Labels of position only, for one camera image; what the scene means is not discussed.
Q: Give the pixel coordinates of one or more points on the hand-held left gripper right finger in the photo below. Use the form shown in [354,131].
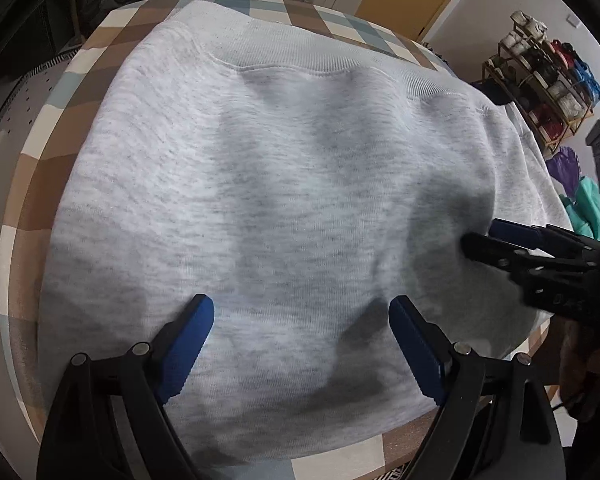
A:
[420,355]

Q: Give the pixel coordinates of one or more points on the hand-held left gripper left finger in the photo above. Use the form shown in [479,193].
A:
[187,350]

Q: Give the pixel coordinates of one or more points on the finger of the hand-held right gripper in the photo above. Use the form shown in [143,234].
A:
[510,230]
[485,247]

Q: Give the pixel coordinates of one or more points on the grey sweatshirt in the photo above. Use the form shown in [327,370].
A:
[280,185]

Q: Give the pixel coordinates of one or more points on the person's right hand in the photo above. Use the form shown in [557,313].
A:
[580,355]

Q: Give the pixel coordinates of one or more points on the purple cloth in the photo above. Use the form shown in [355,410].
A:
[562,170]

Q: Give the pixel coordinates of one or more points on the teal cloth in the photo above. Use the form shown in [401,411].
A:
[587,205]

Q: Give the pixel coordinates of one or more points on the dark blue cloth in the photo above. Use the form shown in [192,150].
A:
[490,91]

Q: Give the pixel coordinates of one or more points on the wooden shoe rack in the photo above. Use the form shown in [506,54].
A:
[545,85]

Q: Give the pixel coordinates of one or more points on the brown white checked blanket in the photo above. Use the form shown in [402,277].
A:
[45,170]

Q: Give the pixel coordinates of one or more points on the grey perforated mat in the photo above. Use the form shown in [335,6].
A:
[25,95]

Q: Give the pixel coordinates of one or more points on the white wall socket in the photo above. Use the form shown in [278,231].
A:
[572,21]

